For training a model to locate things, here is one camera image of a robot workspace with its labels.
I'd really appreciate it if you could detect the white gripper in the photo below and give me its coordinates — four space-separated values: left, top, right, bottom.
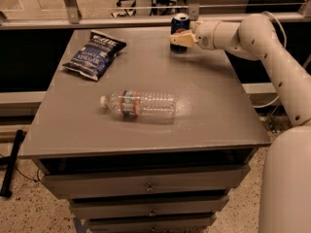
170 20 221 50

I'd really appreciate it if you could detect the blue pepsi can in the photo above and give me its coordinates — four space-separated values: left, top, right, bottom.
170 13 190 53

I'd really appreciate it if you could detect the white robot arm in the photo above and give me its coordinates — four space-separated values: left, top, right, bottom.
170 14 311 233

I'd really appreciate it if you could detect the blue chip bag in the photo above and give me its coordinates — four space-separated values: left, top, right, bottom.
63 30 126 82

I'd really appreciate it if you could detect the black office chair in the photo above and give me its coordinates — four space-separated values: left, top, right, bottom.
111 0 178 17

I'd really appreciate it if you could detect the clear plastic water bottle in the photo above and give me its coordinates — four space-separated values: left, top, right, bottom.
100 90 176 118

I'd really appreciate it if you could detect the grey drawer cabinet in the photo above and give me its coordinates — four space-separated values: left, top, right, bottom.
20 27 269 233

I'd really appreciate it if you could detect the black floor stand leg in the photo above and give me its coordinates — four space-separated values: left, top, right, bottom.
0 129 24 198

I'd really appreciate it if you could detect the metal railing frame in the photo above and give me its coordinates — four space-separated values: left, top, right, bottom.
0 0 310 30

